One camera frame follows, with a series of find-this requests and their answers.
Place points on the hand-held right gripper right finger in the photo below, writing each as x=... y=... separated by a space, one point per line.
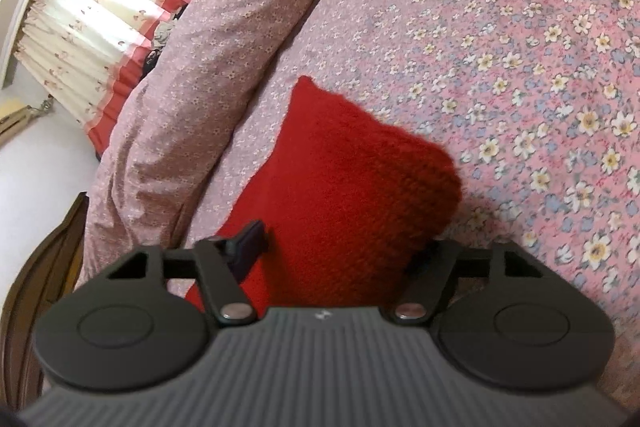
x=436 y=268

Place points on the red knitted sweater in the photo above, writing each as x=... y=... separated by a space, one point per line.
x=340 y=187

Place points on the pink floral duvet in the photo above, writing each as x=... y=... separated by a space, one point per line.
x=235 y=32

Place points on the grey and white cloth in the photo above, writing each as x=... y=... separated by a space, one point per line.
x=162 y=34

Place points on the pink floral bed sheet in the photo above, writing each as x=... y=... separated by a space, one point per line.
x=500 y=32

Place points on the cream and red curtain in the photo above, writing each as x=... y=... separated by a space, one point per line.
x=100 y=32

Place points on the dark cloth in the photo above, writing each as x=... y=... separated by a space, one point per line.
x=151 y=62

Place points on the wooden bed end board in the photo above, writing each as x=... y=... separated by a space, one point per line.
x=40 y=267

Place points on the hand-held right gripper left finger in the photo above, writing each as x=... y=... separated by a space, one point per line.
x=248 y=243

